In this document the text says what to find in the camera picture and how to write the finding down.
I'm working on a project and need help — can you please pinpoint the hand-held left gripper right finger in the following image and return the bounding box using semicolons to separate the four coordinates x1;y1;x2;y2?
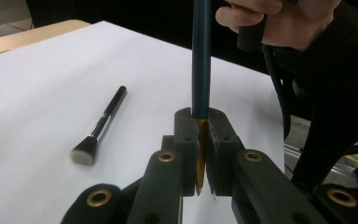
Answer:
206;107;246;197

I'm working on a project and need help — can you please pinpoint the black makeup brush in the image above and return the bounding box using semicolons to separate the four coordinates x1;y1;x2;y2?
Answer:
70;85;128;166

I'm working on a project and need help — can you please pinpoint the metal floor rail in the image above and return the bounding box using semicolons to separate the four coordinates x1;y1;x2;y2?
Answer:
283;143;358;189

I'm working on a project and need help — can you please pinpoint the black curtain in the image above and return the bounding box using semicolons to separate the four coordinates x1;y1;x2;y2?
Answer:
24;0;271;76

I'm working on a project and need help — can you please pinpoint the right hand-held gripper cable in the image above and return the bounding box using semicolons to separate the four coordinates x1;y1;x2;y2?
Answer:
262;45;293;141

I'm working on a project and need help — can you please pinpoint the dark pencil with orange tip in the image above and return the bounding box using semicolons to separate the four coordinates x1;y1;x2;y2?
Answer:
191;0;213;197

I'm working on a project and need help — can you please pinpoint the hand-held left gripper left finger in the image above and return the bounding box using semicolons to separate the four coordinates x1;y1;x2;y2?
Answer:
162;106;200;198

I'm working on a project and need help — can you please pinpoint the white table mat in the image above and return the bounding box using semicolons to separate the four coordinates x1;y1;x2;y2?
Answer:
0;20;285;224

